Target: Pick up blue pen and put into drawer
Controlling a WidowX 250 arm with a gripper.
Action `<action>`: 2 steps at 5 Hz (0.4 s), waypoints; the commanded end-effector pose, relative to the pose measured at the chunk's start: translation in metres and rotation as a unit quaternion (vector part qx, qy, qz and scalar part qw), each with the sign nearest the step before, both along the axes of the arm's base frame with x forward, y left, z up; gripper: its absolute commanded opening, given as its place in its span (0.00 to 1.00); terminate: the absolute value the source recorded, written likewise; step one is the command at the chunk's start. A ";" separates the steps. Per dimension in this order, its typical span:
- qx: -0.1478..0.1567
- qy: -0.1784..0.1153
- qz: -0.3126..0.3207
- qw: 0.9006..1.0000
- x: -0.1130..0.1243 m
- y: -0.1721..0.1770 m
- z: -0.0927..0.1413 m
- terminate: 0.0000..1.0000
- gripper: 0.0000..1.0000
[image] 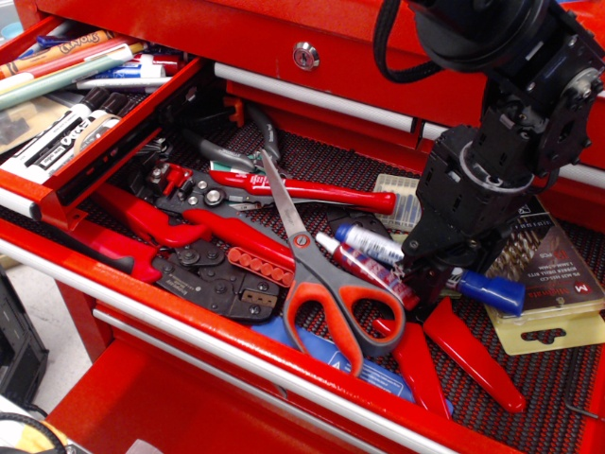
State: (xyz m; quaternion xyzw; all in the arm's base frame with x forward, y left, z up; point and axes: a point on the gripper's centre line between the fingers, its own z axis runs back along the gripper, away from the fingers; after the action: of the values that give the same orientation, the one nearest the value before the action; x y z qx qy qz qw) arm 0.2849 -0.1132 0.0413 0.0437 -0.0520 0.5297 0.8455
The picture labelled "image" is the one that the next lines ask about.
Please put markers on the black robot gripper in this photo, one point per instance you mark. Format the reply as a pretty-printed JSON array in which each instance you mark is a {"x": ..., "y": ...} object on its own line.
[{"x": 467, "y": 217}]

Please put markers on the blue capped white marker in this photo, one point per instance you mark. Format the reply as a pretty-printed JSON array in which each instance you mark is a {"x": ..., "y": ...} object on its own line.
[{"x": 497, "y": 292}]

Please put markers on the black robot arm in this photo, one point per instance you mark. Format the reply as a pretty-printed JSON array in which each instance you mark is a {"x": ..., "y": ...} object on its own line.
[{"x": 543, "y": 71}]

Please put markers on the black red drawer liner mat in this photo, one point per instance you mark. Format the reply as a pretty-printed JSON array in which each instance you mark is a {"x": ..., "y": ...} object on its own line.
[{"x": 190, "y": 382}]

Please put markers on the silver drawer lock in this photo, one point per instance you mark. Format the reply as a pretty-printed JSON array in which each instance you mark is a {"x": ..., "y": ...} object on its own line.
[{"x": 306, "y": 56}]

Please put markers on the open red small drawer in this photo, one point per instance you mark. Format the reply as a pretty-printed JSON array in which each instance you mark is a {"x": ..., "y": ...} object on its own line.
[{"x": 56, "y": 200}]

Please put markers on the red threadlocker tube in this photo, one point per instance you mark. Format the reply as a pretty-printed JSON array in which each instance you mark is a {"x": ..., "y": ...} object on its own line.
[{"x": 366, "y": 268}]

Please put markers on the clear drill bit case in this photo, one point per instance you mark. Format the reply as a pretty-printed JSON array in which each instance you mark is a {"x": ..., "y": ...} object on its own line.
[{"x": 408, "y": 210}]

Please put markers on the blue plastic package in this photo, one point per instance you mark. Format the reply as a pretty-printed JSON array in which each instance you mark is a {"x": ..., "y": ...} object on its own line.
[{"x": 313, "y": 335}]

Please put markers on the yellowish drill bit set box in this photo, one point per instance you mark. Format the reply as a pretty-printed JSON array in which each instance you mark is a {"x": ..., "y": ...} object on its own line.
[{"x": 563, "y": 297}]

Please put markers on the black hex key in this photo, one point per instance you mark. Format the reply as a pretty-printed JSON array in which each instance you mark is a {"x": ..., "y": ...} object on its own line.
[{"x": 570, "y": 386}]

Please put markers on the red tool chest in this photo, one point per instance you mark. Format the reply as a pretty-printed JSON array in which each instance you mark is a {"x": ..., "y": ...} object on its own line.
[{"x": 259, "y": 36}]

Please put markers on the black ratchet crimper tool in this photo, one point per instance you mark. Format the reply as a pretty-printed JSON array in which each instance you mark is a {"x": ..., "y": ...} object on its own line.
[{"x": 195, "y": 270}]

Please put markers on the red white marker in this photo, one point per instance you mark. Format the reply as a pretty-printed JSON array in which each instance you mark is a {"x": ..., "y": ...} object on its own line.
[{"x": 172, "y": 64}]

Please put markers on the black expo marker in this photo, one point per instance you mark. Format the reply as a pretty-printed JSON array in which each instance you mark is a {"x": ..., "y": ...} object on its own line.
[
  {"x": 96, "y": 124},
  {"x": 27, "y": 155}
]

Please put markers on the white blue label marker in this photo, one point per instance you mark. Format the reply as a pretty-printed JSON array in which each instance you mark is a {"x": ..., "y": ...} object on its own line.
[{"x": 133, "y": 71}]

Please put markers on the black plastic crate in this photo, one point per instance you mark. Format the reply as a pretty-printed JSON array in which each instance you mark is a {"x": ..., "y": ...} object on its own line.
[{"x": 23, "y": 355}]

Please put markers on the green grey long tube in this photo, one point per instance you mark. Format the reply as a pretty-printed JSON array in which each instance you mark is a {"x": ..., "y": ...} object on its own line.
[{"x": 65, "y": 77}]

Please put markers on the orange crayons box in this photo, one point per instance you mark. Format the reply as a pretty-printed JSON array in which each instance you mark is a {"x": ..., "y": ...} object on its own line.
[{"x": 57, "y": 51}]

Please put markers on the red handled crimping pliers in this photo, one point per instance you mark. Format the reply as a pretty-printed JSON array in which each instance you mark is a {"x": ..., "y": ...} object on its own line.
[{"x": 453, "y": 337}]

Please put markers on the red grey handled scissors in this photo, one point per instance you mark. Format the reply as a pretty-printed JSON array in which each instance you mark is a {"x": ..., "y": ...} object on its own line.
[{"x": 316, "y": 279}]

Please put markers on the red handled wire stripper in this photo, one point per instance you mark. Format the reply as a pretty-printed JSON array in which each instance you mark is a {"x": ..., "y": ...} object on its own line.
[{"x": 172, "y": 203}]

